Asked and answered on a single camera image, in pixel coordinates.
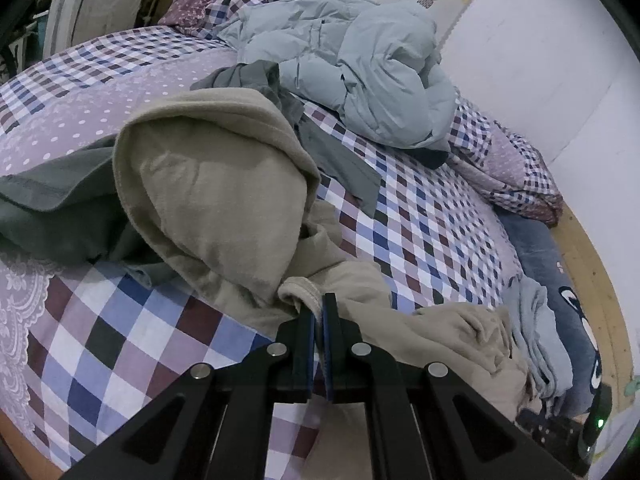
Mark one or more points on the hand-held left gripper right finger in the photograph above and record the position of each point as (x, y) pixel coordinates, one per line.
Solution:
(327, 340)

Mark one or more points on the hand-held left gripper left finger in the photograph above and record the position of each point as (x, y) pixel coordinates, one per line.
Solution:
(311, 345)

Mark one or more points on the beige sweatshirt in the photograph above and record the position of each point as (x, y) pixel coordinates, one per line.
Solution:
(215, 200)

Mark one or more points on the small green ornament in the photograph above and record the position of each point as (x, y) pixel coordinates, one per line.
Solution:
(632, 385)

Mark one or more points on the light blue knit sweater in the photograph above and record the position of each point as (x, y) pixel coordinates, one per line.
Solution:
(540, 340)

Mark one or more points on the wooden bed headboard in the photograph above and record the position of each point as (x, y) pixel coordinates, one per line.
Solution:
(595, 270)

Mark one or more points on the blue printed pillow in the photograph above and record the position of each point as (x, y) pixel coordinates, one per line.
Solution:
(540, 250)

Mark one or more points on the checkered bed sheet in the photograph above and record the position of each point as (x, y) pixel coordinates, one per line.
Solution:
(100, 340)

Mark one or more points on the light blue puffer jacket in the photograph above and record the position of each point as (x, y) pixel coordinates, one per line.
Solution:
(360, 75)

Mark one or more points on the dark green t-shirt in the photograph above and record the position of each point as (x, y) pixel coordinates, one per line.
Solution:
(50, 200)

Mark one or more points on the white storage case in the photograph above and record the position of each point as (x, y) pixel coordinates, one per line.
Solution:
(100, 10)

